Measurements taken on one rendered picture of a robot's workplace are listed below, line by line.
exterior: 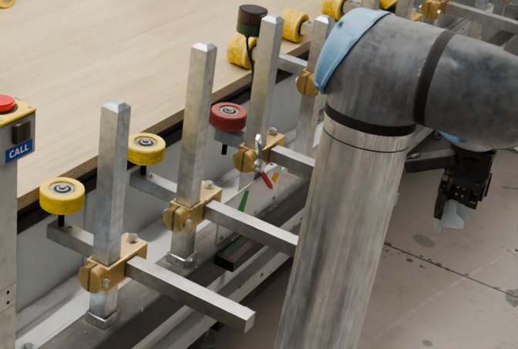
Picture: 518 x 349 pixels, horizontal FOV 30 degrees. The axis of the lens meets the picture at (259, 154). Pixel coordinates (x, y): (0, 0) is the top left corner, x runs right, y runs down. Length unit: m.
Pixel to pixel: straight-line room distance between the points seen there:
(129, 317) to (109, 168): 0.33
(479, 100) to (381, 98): 0.11
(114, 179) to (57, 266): 0.42
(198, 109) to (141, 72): 0.53
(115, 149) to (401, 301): 1.78
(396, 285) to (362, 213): 2.08
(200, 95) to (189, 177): 0.18
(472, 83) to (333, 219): 0.25
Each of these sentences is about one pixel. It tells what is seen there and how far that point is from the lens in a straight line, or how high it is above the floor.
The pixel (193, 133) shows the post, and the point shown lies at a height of 1.00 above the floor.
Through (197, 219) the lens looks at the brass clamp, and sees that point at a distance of 1.91.
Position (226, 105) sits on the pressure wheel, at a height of 0.91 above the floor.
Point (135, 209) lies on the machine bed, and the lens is 2.15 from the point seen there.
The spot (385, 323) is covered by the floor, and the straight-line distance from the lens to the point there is 3.09.
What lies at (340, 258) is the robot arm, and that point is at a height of 1.15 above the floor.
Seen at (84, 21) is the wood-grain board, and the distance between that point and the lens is 2.56.
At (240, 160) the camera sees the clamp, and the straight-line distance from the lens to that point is 2.05.
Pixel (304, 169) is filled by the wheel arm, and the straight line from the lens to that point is 2.06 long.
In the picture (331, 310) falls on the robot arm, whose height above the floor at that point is 1.08.
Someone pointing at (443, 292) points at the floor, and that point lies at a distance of 3.30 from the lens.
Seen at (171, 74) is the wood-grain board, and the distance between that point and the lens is 2.29.
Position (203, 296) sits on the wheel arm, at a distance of 1.67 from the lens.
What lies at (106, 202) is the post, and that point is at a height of 0.96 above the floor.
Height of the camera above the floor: 1.82
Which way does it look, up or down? 28 degrees down
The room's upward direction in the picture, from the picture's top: 8 degrees clockwise
